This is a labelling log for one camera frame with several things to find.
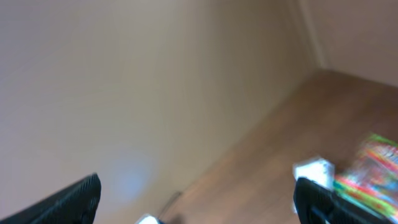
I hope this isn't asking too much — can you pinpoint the white barcode scanner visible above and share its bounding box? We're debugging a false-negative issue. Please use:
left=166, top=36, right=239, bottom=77
left=135, top=214, right=165, bottom=224

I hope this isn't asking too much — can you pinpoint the Haribo gummy candy bag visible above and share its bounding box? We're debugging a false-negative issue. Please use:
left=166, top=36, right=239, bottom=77
left=333, top=134, right=397, bottom=223

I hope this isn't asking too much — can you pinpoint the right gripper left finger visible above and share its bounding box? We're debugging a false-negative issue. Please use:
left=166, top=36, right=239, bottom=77
left=1, top=173, right=101, bottom=224

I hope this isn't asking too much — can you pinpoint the black scanner cable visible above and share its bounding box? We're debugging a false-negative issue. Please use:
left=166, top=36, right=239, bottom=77
left=158, top=190, right=184, bottom=220

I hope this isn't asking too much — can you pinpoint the white plaster pack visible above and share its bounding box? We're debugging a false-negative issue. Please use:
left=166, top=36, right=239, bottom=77
left=291, top=157, right=336, bottom=214

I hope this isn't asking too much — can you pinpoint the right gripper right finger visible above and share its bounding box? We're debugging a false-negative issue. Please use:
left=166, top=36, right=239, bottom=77
left=293, top=177, right=392, bottom=224

